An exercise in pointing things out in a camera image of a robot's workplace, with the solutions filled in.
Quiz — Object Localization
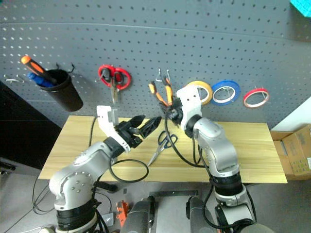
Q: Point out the grey pegboard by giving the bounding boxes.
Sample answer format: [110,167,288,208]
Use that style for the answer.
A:
[0,0,311,129]

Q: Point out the small grey box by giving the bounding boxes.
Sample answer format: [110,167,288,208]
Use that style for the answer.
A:
[101,213,115,227]

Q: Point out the orange clamp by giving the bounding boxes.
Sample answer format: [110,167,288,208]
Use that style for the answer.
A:
[116,200,130,221]

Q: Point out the orange handled pliers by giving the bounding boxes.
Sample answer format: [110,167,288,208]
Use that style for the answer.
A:
[148,76,174,108]

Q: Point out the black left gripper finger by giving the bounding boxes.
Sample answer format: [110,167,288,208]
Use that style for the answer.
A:
[128,115,146,129]
[139,116,162,139]

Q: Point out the orange black screwdriver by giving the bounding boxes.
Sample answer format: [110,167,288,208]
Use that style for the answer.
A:
[20,55,58,84]

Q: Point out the teal crate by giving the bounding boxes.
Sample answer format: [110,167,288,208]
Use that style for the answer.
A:
[289,0,311,18]

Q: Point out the thin black floor cable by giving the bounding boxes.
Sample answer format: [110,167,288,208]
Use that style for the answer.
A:
[32,174,57,215]

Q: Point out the red tape roll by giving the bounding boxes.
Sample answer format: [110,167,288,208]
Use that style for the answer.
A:
[243,87,270,109]

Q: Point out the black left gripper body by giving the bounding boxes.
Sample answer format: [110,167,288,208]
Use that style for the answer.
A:
[115,120,143,150]

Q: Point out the dark rounded grey shape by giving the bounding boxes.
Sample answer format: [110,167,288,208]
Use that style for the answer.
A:
[121,195,156,233]

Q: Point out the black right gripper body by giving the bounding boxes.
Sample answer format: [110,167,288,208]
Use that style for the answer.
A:
[166,98,184,129]

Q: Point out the yellow tape roll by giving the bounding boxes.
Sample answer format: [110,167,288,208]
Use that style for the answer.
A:
[183,80,214,106]

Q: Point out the silver pliers hook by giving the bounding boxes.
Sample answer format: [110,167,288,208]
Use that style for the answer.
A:
[155,68,170,82]

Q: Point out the silver double pegboard hook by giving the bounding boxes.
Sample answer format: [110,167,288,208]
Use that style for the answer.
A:
[3,74,25,84]

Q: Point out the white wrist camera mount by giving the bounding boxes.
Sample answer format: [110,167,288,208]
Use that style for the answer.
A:
[96,105,132,153]
[175,86,204,130]

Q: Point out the blue tape roll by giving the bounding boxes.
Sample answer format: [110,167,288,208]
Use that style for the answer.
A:
[210,80,242,106]

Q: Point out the black cup holder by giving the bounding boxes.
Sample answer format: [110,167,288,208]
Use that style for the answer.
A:
[39,68,84,113]

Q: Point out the blue handled tool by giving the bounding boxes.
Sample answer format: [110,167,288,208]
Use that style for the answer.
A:
[27,71,55,88]

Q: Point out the cardboard box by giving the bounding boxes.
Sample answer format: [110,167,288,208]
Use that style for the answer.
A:
[270,124,311,181]

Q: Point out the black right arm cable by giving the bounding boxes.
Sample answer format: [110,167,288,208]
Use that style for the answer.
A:
[164,116,207,168]

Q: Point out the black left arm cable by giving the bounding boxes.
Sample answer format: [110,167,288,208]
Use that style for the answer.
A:
[88,116,150,183]

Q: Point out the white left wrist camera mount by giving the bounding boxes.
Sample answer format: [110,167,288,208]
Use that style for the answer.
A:
[96,105,132,153]

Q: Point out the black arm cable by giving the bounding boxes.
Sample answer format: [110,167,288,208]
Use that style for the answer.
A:
[88,116,150,183]
[164,116,207,168]

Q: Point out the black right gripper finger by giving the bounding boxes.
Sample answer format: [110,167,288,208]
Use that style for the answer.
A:
[159,102,174,115]

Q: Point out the blue handled scissors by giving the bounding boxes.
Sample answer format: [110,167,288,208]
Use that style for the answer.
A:
[147,132,179,167]

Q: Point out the red handled scissors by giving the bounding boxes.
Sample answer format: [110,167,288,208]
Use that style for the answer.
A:
[98,64,133,105]

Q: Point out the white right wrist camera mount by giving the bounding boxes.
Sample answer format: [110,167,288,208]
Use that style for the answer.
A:
[175,86,204,130]

